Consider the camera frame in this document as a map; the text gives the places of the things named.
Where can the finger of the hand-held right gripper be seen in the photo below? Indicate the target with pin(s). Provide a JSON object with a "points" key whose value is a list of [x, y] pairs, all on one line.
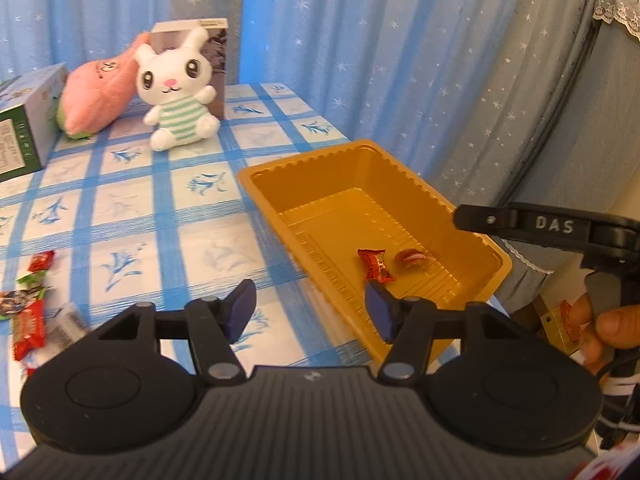
{"points": [[525, 225]]}

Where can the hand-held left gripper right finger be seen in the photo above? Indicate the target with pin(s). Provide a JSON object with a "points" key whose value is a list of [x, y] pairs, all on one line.
{"points": [[379, 311]]}

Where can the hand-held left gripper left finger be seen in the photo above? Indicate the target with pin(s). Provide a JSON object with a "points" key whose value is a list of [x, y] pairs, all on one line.
{"points": [[241, 306]]}

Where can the golden plastic tray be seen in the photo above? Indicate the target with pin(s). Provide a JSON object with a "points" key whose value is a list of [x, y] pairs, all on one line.
{"points": [[350, 210]]}

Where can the red snack packet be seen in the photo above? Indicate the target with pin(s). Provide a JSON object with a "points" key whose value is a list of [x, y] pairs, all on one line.
{"points": [[30, 330]]}

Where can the dark snack packet green ends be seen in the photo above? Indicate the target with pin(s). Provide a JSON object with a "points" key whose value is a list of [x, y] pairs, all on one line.
{"points": [[20, 304]]}

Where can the person's right hand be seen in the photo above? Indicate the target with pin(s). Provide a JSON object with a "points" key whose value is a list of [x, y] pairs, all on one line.
{"points": [[615, 330]]}

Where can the red wrapped candy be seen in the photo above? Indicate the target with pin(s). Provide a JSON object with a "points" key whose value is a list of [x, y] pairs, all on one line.
{"points": [[376, 265]]}

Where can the round red white candy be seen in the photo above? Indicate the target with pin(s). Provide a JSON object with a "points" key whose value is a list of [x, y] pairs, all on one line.
{"points": [[412, 258]]}

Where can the yellow box with red print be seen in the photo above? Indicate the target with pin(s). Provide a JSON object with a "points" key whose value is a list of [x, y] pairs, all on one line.
{"points": [[555, 325]]}

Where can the grey lace-trimmed cover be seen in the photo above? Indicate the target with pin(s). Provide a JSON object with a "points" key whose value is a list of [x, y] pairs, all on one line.
{"points": [[620, 110]]}

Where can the person's striped clothing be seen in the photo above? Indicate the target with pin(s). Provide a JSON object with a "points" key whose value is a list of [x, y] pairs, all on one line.
{"points": [[622, 410]]}

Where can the silver snack packet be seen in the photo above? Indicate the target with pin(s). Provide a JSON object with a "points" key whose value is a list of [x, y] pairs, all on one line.
{"points": [[67, 325]]}

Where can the small red twisted candy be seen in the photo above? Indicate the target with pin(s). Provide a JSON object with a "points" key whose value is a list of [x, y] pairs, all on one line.
{"points": [[41, 261]]}

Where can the small green wrapped candy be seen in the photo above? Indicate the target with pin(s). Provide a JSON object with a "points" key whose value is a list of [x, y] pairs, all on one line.
{"points": [[32, 278]]}

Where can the white plush rabbit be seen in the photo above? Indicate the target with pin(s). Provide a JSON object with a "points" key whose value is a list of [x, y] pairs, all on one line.
{"points": [[175, 105]]}

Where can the pink plush toy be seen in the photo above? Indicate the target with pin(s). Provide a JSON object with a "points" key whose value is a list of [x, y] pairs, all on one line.
{"points": [[97, 95]]}

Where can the brown cardboard box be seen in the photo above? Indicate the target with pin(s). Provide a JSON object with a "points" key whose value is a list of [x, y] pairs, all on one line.
{"points": [[217, 50]]}

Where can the blue star curtain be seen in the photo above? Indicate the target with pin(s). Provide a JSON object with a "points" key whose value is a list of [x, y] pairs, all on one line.
{"points": [[350, 35]]}

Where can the green and white box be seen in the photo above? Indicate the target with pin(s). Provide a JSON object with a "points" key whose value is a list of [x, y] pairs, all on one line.
{"points": [[25, 120]]}

